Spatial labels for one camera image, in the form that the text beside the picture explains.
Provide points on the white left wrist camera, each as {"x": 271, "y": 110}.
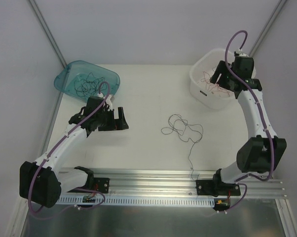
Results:
{"x": 106, "y": 97}

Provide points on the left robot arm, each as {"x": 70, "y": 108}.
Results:
{"x": 40, "y": 180}

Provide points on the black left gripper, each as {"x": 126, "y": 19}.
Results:
{"x": 111, "y": 121}

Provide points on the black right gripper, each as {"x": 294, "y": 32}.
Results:
{"x": 224, "y": 77}

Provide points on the white plastic basket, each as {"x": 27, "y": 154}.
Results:
{"x": 211, "y": 95}

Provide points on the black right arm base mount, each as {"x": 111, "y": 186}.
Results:
{"x": 215, "y": 188}

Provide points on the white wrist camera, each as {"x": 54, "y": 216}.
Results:
{"x": 240, "y": 53}
{"x": 106, "y": 97}

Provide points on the white slotted cable duct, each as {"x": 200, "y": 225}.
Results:
{"x": 137, "y": 201}

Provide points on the aluminium frame rail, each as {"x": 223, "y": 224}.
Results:
{"x": 179, "y": 184}

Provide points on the teal transparent plastic tray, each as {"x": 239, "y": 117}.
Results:
{"x": 81, "y": 80}

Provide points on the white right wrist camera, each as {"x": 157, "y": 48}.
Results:
{"x": 240, "y": 53}

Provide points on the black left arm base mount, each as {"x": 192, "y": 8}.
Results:
{"x": 100, "y": 184}

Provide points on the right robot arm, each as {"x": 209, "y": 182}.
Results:
{"x": 261, "y": 154}

